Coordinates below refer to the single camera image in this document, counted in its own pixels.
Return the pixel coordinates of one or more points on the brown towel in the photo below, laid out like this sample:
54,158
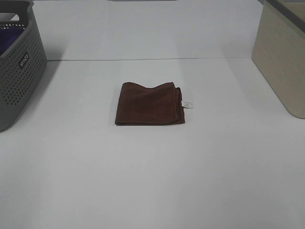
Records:
160,105

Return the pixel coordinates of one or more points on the purple cloth in basket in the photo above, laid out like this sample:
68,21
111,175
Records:
8,36

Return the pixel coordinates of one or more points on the beige plastic bin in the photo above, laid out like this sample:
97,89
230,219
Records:
279,52

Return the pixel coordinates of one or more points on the grey perforated plastic basket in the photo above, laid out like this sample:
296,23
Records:
22,65

